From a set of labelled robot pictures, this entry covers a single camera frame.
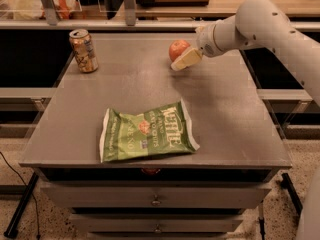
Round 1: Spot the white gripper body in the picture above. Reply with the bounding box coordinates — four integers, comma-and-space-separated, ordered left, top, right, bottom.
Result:
196, 21, 223, 58

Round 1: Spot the red apple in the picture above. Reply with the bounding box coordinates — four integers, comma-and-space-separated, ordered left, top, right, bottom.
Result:
169, 39, 190, 61

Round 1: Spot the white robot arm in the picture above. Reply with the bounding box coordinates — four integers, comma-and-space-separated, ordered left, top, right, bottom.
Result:
171, 0, 320, 105

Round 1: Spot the orange soda can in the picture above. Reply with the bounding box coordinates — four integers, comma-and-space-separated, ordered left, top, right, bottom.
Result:
69, 29, 98, 73

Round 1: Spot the green chip bag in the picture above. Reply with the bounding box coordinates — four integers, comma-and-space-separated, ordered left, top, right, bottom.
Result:
99, 100, 200, 163

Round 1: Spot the orange white bag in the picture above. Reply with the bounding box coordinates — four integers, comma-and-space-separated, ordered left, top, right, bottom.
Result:
43, 0, 79, 19

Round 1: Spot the grey drawer cabinet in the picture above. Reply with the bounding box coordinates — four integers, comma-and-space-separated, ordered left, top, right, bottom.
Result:
23, 33, 291, 240

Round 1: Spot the top drawer knob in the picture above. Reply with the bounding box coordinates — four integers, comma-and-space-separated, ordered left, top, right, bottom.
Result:
151, 195, 161, 206

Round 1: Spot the drawer knob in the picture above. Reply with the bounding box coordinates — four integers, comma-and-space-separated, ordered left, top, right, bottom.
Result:
154, 225, 162, 234
151, 195, 161, 206

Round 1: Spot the black right table leg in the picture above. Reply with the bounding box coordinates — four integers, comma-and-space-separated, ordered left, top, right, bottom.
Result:
280, 173, 303, 215

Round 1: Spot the black table leg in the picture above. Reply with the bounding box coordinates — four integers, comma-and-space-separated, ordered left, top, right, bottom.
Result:
280, 173, 303, 215
1, 173, 38, 239

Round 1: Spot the black left table leg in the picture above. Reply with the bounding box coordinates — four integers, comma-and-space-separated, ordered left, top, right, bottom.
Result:
1, 173, 38, 239

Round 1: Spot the grey metal shelf rail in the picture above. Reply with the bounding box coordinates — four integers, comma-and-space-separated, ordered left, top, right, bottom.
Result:
0, 19, 320, 32

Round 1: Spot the black floor cable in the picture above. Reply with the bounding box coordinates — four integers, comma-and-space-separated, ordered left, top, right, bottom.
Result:
0, 151, 42, 240

